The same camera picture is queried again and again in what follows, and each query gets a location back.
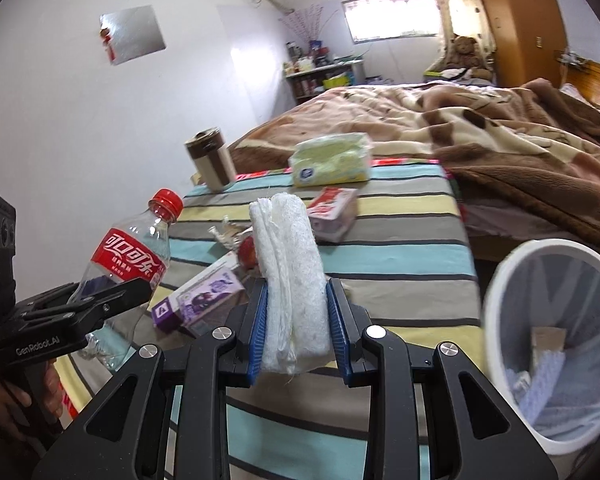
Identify red label cola bottle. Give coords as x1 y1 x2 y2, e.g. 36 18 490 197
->
70 188 183 372

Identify white towel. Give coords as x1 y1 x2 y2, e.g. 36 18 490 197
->
249 192 332 375

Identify strawberry milk carton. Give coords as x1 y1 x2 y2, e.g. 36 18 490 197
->
306 186 358 243

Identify patterned snack wrapper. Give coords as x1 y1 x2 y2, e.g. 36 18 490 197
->
209 216 252 252

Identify white trash item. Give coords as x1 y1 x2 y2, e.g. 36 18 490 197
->
506 326 567 425

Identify white round trash bin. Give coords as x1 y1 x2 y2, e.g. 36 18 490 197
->
482 237 600 456

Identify left hand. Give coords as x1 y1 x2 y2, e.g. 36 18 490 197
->
0 360 64 441

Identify purple white carton box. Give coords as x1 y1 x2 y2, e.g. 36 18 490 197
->
150 252 245 333

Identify striped colourful bed cover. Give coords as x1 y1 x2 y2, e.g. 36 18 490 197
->
54 158 487 480

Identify beige brown travel mug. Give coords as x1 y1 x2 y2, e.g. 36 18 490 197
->
185 128 237 193

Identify green tissue pack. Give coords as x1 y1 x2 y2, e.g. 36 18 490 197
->
288 132 373 188

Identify brown patterned fleece blanket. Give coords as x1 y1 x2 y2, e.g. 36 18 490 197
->
230 78 600 248

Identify cluttered side shelf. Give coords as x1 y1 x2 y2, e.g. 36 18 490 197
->
283 41 366 104

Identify brown teddy bear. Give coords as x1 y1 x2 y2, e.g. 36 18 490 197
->
443 36 493 81

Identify decorative twig branches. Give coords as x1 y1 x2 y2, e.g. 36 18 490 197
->
280 4 339 44

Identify wooden headboard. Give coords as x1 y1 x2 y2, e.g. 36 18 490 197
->
565 60 600 106

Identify wooden wardrobe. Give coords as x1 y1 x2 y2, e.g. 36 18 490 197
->
482 0 567 87

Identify silver wall panel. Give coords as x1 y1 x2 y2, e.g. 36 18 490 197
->
99 6 166 65

